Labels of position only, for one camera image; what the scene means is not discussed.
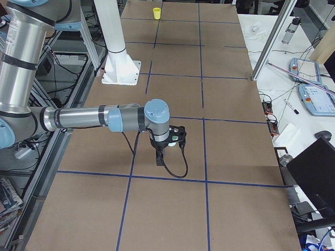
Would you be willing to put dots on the yellow plastic cup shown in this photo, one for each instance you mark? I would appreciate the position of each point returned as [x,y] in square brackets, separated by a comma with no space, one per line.
[157,13]

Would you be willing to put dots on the lower blue teach pendant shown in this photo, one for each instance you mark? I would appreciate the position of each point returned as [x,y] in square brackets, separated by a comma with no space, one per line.
[317,102]

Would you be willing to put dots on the black monitor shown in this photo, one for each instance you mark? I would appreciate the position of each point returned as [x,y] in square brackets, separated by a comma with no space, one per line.
[313,171]

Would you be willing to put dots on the blue teach pendant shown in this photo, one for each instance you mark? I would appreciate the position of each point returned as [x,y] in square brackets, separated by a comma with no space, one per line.
[306,69]
[317,102]

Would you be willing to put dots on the clear water bottle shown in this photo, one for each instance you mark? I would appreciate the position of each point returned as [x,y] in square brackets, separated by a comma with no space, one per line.
[290,30]

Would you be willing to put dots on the black marker pen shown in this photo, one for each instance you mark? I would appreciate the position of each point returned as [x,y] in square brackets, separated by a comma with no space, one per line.
[291,106]

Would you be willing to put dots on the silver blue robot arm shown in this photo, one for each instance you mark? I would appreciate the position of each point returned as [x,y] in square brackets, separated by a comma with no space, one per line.
[29,24]

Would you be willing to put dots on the aluminium frame post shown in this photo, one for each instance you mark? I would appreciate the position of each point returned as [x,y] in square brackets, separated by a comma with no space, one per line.
[283,15]

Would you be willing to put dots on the white pedestal column with base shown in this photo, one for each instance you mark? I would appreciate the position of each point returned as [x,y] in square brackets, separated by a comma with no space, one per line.
[120,68]

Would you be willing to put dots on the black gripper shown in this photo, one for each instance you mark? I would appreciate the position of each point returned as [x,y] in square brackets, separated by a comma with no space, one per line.
[157,145]

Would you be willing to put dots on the upper blue teach pendant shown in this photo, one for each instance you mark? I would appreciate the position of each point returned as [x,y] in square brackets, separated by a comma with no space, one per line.
[306,69]

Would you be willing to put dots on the brown paper table cover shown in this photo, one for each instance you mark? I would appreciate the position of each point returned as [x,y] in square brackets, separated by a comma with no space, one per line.
[188,163]

